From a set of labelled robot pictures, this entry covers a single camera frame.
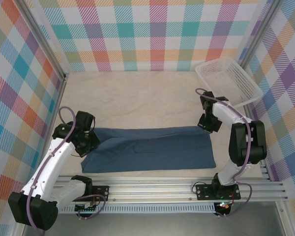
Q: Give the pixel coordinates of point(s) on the white plastic mesh basket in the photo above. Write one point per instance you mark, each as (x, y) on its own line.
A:
(236, 81)

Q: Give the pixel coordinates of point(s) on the blue t-shirt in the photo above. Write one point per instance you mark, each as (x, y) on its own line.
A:
(150, 155)

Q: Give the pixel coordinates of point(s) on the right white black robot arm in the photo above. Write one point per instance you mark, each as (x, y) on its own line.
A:
(245, 142)

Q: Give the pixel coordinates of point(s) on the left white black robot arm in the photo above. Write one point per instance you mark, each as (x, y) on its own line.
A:
(46, 169)

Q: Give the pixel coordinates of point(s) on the grey metal shelf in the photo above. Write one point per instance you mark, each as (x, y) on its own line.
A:
(150, 225)

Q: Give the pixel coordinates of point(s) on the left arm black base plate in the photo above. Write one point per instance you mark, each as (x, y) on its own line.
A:
(100, 191)

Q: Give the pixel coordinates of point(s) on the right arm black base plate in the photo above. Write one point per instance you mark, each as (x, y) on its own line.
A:
(204, 191)

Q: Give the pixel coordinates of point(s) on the aluminium mounting rail beam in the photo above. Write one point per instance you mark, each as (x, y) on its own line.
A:
(150, 191)

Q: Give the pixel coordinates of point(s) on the aluminium frame post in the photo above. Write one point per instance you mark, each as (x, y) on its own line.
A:
(41, 41)
(258, 39)

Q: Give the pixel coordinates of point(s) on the aluminium frame leg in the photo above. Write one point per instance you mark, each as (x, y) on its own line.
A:
(284, 221)

